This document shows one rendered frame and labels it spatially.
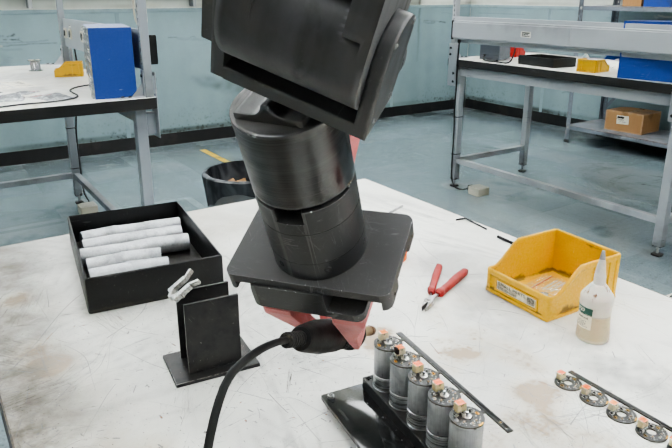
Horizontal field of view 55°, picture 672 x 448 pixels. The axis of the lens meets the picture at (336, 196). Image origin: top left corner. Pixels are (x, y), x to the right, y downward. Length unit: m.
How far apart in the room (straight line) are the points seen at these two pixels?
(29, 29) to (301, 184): 4.45
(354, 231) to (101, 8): 4.52
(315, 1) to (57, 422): 0.46
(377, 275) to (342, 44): 0.16
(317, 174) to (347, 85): 0.07
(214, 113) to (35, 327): 4.43
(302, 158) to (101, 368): 0.43
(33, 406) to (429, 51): 5.83
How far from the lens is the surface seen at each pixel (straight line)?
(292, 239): 0.35
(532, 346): 0.71
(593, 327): 0.73
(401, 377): 0.54
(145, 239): 0.92
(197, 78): 5.06
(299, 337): 0.37
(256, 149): 0.31
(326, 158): 0.31
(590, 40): 3.12
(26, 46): 4.74
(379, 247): 0.38
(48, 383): 0.68
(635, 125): 5.09
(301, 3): 0.26
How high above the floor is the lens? 1.10
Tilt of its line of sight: 18 degrees down
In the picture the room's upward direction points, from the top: straight up
